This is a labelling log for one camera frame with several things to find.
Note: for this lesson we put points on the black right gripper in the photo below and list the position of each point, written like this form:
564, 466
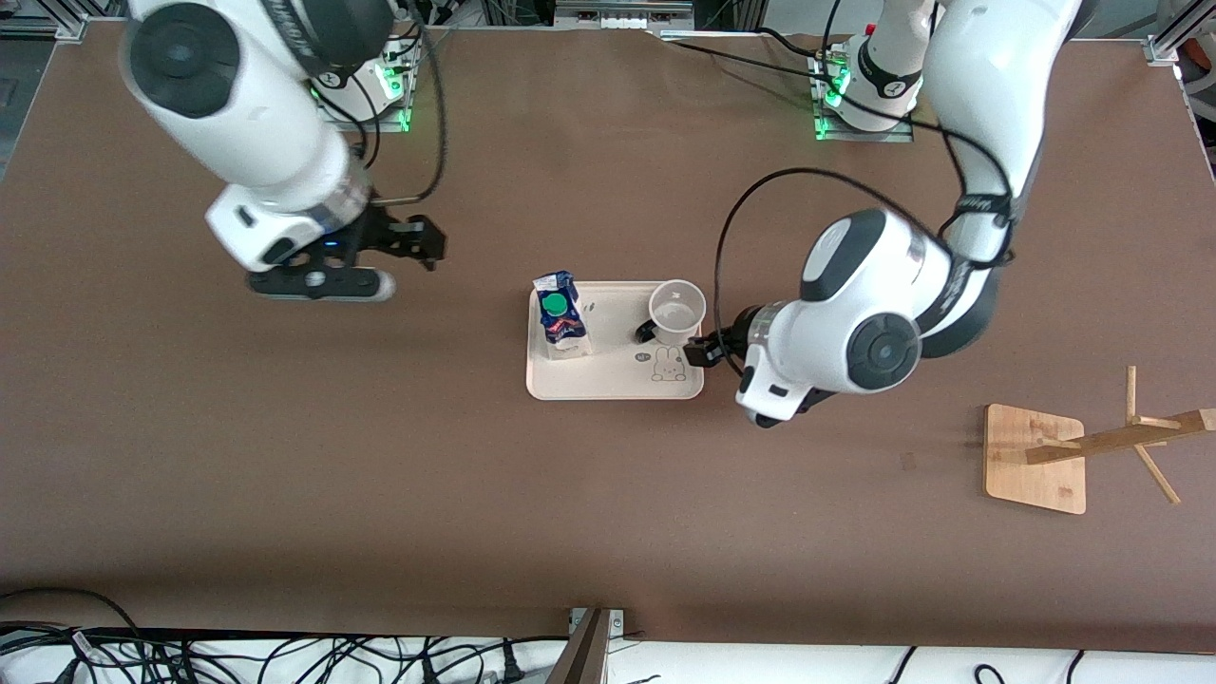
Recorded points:
378, 231

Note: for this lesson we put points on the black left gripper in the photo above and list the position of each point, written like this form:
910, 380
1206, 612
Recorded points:
733, 343

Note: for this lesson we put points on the white smiley face cup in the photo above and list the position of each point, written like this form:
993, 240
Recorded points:
676, 318

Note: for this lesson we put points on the blue white milk carton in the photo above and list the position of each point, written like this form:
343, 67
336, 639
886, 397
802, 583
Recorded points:
560, 328

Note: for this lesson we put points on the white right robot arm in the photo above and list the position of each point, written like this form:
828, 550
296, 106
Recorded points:
256, 123

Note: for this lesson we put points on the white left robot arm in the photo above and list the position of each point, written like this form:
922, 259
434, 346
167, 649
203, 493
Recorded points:
855, 285

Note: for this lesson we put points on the beige rabbit print tray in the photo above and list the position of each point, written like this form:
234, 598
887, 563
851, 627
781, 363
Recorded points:
617, 375

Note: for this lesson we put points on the wooden cup stand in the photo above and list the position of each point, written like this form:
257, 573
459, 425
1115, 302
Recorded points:
1031, 475

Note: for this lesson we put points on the grey metal device box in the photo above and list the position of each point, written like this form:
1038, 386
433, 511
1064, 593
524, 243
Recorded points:
617, 19

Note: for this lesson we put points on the brown support beam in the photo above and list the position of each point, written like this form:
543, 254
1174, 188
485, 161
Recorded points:
584, 660

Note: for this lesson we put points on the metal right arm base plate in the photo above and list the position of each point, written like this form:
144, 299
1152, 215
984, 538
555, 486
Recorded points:
394, 119

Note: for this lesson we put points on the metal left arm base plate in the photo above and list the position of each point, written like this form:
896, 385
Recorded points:
864, 137

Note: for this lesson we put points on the small metal table bracket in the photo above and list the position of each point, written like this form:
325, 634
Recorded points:
617, 622

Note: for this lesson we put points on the aluminium corner bracket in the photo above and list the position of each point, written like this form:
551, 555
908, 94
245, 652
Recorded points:
1161, 47

